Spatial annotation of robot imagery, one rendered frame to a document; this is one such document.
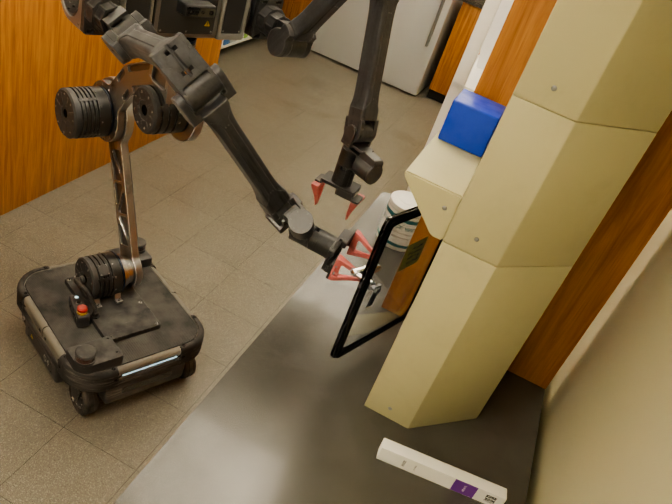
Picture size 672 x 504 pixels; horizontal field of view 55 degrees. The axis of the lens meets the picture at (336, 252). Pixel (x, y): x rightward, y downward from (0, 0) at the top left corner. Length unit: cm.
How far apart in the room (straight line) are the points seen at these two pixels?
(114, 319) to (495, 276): 164
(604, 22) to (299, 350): 96
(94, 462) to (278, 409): 113
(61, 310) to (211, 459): 138
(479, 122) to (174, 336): 156
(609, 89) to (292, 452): 89
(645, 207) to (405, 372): 64
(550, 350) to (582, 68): 86
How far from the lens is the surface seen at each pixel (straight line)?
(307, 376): 152
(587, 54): 109
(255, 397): 144
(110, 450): 248
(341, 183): 174
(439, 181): 120
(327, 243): 148
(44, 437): 251
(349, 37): 645
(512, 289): 131
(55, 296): 264
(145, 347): 247
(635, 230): 158
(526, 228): 120
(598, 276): 164
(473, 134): 136
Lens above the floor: 200
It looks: 33 degrees down
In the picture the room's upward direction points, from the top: 20 degrees clockwise
